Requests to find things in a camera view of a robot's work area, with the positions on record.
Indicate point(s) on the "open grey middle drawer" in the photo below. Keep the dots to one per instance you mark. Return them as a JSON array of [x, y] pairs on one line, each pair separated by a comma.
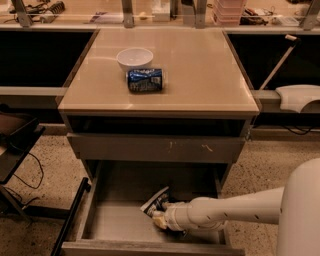
[[111, 223]]

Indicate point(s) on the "blue soda can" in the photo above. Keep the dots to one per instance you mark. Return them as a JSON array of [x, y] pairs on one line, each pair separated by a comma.
[[144, 80]]

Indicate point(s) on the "black cart left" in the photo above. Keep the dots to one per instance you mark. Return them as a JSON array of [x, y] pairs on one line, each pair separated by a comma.
[[18, 134]]

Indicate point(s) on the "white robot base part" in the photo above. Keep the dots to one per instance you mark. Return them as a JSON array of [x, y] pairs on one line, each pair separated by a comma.
[[296, 97]]

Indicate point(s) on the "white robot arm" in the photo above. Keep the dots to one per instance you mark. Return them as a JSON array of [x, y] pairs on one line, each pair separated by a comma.
[[294, 208]]

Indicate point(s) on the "pink plastic bin stack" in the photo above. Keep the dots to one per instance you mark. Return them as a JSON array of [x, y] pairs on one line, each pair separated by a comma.
[[228, 12]]

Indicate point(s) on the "closed grey top drawer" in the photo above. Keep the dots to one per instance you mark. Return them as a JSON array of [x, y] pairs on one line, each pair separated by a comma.
[[194, 149]]

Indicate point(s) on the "black bar handle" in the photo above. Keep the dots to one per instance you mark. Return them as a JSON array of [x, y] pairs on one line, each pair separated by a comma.
[[84, 186]]

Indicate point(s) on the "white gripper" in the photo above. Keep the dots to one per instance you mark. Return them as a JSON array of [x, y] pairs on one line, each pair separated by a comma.
[[175, 216]]

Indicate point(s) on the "blue chip bag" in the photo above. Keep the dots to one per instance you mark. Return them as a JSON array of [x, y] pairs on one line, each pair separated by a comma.
[[158, 204]]

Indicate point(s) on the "grey drawer cabinet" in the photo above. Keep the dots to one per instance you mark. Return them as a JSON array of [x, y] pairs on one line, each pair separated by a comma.
[[205, 93]]

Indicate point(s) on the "white ceramic bowl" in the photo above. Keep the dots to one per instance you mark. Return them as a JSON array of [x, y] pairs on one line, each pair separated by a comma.
[[134, 58]]

